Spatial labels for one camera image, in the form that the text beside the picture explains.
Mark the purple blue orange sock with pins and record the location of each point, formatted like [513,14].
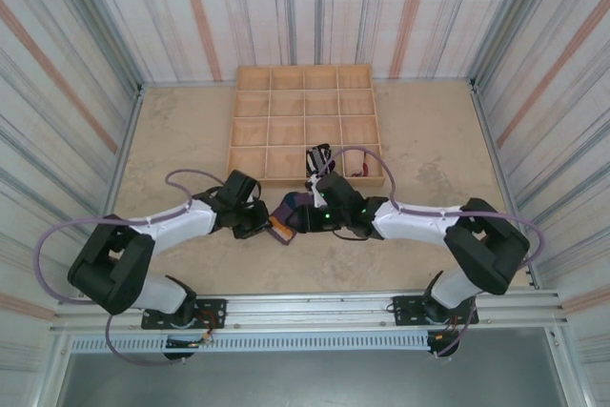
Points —
[281,226]

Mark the beige sock with red toe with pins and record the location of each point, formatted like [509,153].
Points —
[355,164]

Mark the black white striped sock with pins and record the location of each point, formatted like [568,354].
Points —
[318,156]

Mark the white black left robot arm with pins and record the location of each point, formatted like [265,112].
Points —
[186,221]

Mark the wooden sixteen-compartment tray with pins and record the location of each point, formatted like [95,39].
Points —
[286,126]

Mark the aluminium mounting rail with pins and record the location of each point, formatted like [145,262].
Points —
[310,307]

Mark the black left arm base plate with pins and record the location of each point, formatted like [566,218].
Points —
[212,311]

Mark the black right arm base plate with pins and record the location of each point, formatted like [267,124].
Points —
[410,309]

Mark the aluminium enclosure frame post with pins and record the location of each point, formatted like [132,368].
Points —
[119,178]
[500,178]

